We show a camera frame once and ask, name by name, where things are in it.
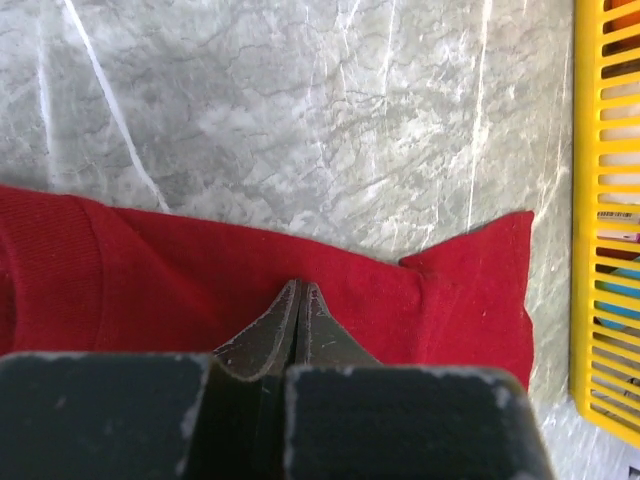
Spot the red t-shirt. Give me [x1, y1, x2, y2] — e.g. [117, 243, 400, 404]
[1, 186, 534, 383]

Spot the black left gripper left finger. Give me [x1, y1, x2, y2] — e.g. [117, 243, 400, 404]
[213, 280, 300, 379]

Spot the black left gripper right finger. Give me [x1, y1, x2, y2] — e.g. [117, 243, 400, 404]
[295, 283, 380, 368]

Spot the yellow plastic basket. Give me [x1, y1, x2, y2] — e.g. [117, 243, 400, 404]
[569, 1, 639, 446]

